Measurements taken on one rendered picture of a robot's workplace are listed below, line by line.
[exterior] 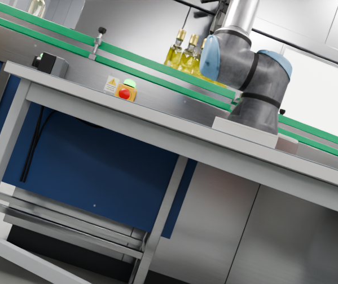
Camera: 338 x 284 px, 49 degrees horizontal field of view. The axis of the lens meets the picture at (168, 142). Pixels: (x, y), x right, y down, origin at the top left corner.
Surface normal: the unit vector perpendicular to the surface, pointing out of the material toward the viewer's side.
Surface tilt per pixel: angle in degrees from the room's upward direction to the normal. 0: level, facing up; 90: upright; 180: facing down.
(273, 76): 89
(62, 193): 90
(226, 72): 127
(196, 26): 90
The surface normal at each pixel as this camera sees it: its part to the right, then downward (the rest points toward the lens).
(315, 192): -0.25, -0.12
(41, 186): 0.08, 0.00
